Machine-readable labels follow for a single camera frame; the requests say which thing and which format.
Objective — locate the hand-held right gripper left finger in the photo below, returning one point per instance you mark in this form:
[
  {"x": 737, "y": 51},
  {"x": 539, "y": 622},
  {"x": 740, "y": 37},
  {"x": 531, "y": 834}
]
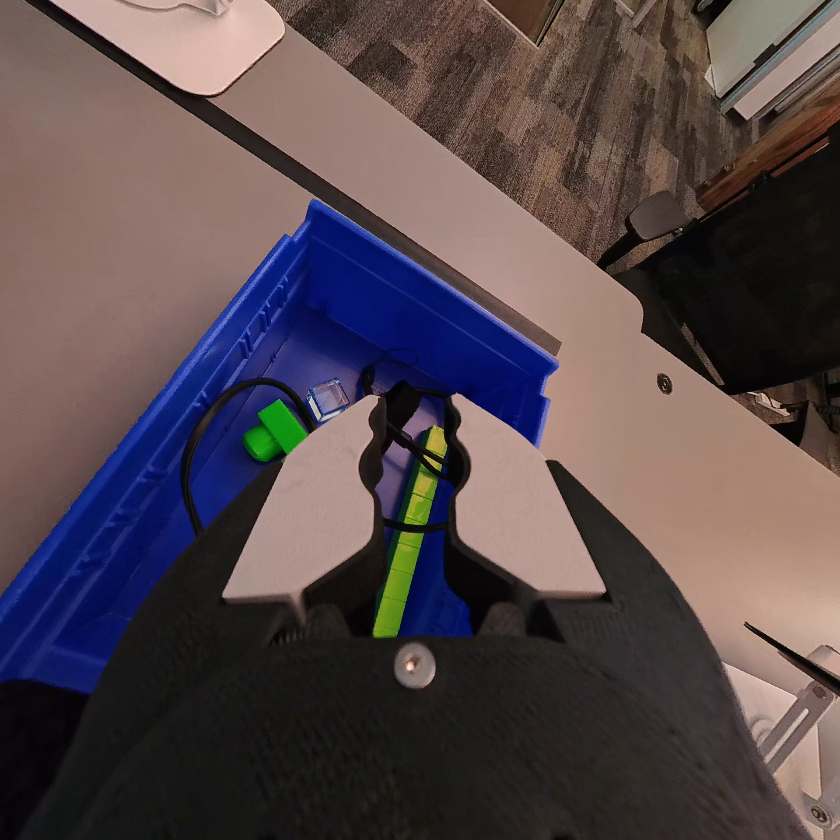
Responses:
[{"x": 315, "y": 518}]

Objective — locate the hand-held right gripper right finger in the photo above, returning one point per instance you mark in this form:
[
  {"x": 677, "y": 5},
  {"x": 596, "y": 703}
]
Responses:
[{"x": 518, "y": 518}]

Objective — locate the green plastic block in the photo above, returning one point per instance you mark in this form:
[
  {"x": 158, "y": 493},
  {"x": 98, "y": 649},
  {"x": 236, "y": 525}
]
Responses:
[{"x": 279, "y": 426}]

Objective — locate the clear glass cube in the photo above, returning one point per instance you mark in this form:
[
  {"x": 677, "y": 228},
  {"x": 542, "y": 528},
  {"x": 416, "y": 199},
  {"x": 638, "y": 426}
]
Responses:
[{"x": 328, "y": 400}]

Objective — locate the blue plastic bin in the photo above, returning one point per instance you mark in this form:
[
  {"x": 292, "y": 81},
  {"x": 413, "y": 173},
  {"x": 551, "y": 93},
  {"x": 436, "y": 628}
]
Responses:
[{"x": 131, "y": 525}]

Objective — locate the green bar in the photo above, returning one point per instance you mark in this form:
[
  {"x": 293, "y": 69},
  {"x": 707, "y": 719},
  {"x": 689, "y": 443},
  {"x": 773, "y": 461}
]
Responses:
[{"x": 413, "y": 512}]

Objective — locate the round metal table grommet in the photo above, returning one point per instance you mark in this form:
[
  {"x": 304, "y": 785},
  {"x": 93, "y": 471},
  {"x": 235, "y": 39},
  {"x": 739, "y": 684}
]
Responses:
[{"x": 664, "y": 384}]

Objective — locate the thin black panel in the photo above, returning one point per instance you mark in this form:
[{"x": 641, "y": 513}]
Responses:
[{"x": 807, "y": 663}]

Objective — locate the black office chair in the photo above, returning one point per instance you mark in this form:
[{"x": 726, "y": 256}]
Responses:
[{"x": 754, "y": 282}]

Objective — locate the white panel stand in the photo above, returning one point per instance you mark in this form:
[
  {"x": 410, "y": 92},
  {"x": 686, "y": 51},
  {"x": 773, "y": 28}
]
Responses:
[{"x": 787, "y": 728}]

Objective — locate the person's dark clothing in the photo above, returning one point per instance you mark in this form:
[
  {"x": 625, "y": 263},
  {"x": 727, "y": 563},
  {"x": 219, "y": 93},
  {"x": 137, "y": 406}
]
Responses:
[{"x": 33, "y": 754}]

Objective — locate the white board stand base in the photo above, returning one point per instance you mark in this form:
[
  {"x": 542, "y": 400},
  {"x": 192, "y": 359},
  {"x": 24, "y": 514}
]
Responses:
[{"x": 197, "y": 39}]

